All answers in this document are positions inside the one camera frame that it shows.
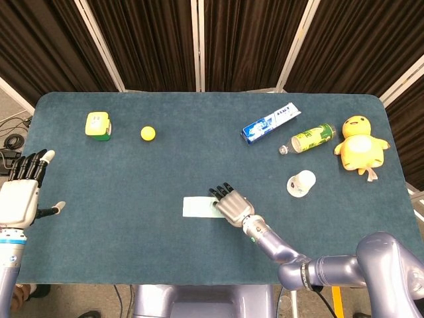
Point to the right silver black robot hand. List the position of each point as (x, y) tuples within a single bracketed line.
[(235, 207)]

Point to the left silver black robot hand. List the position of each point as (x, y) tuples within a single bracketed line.
[(18, 202)]

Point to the white paper sheet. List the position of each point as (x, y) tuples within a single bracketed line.
[(198, 207)]

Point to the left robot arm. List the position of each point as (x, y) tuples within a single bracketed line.
[(8, 265)]

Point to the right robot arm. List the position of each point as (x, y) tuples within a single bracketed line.
[(381, 261)]

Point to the floral white paper cup stack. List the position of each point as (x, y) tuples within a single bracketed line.
[(303, 182)]

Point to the blue white toothpaste box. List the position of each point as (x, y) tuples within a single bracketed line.
[(268, 124)]

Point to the dark shoe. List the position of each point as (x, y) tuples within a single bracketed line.
[(38, 291)]

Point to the grey robot torso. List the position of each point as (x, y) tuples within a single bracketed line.
[(205, 301)]

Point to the green label plastic bottle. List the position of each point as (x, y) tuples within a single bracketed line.
[(311, 137)]

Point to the yellow green toy cube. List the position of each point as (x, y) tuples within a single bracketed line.
[(96, 123)]

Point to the blue felt table cover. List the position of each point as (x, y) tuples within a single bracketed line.
[(132, 251)]

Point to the white metal table leg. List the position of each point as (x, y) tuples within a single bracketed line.
[(293, 304)]

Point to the yellow ball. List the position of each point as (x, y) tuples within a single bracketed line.
[(148, 133)]

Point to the black shoe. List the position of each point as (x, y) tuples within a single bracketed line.
[(88, 314)]

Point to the yellow plush duck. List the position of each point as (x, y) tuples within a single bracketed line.
[(359, 145)]

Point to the dark curtain screen panel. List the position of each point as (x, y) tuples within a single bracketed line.
[(357, 43), (248, 43), (149, 43), (49, 49), (410, 132)]

